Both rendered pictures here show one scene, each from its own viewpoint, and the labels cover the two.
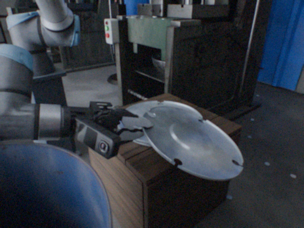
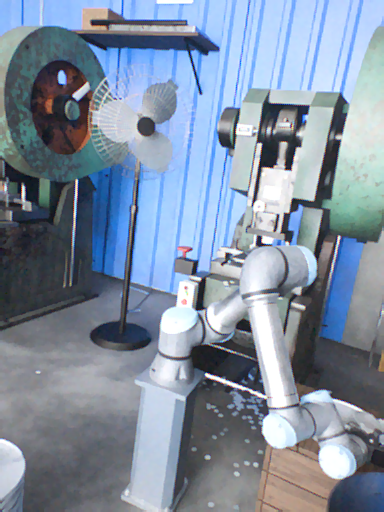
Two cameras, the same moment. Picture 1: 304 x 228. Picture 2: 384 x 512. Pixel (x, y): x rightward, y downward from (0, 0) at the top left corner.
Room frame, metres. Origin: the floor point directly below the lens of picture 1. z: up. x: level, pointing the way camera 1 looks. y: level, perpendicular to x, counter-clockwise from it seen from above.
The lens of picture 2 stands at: (-0.27, 1.09, 1.18)
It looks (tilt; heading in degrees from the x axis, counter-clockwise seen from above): 14 degrees down; 333
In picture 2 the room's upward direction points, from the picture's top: 8 degrees clockwise
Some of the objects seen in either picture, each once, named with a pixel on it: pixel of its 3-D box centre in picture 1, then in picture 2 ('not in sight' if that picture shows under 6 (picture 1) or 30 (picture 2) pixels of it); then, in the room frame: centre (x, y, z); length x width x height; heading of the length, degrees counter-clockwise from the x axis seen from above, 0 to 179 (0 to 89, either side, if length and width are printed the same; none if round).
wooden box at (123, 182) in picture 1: (159, 162); (329, 470); (0.64, -0.03, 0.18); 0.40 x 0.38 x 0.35; 128
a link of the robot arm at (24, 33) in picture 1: (28, 30); (179, 329); (0.91, 0.49, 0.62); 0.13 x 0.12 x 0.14; 99
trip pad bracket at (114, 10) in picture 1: (119, 19); (184, 276); (1.48, 0.21, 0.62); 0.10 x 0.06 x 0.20; 38
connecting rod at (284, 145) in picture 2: not in sight; (285, 146); (1.38, -0.16, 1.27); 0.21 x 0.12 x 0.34; 128
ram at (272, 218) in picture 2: not in sight; (273, 198); (1.35, -0.13, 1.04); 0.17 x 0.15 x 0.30; 128
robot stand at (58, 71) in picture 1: (48, 117); (163, 434); (0.90, 0.50, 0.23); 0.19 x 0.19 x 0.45; 42
